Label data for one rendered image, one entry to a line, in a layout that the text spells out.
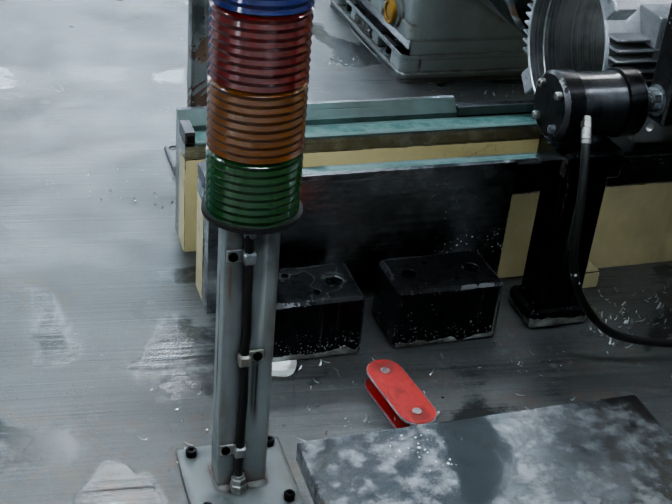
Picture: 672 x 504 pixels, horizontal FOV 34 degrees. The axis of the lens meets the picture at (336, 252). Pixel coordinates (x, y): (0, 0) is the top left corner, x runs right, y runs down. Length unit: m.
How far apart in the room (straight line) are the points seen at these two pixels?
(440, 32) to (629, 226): 0.50
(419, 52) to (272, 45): 0.92
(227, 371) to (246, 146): 0.18
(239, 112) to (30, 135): 0.72
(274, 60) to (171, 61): 0.94
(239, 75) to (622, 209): 0.58
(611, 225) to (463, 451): 0.48
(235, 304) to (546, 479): 0.22
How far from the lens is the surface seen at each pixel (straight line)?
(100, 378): 0.92
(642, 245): 1.16
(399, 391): 0.89
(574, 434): 0.72
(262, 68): 0.62
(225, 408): 0.76
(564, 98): 0.92
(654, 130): 1.06
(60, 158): 1.27
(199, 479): 0.82
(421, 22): 1.51
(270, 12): 0.61
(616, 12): 1.01
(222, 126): 0.64
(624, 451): 0.72
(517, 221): 1.07
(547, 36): 1.17
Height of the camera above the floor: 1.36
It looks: 31 degrees down
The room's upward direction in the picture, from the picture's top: 5 degrees clockwise
